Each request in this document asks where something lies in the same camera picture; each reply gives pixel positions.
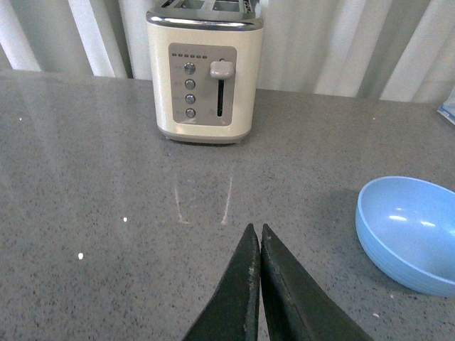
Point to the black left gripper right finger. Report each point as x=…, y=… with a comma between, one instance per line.
x=295, y=306

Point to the cream white toaster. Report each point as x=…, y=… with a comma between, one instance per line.
x=204, y=59

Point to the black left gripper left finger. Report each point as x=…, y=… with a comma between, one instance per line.
x=232, y=313

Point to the light blue bowl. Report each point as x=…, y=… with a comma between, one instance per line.
x=406, y=227

